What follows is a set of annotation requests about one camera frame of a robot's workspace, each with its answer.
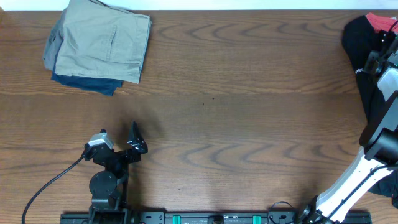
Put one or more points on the black t-shirt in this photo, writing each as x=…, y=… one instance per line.
x=358, y=40

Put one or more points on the folded grey garment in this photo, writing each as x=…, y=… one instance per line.
x=54, y=42

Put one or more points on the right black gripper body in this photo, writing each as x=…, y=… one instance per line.
x=375, y=58

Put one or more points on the folded navy blue garment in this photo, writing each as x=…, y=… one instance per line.
x=101, y=85

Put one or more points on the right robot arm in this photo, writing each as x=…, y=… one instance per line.
x=377, y=156

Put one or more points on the red t-shirt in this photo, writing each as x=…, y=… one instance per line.
x=380, y=23

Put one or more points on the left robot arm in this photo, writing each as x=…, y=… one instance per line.
x=109, y=187

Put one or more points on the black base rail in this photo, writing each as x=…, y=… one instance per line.
x=181, y=218

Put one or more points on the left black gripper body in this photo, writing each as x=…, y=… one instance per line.
x=125, y=160

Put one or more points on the folded khaki pants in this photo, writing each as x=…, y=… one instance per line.
x=101, y=41

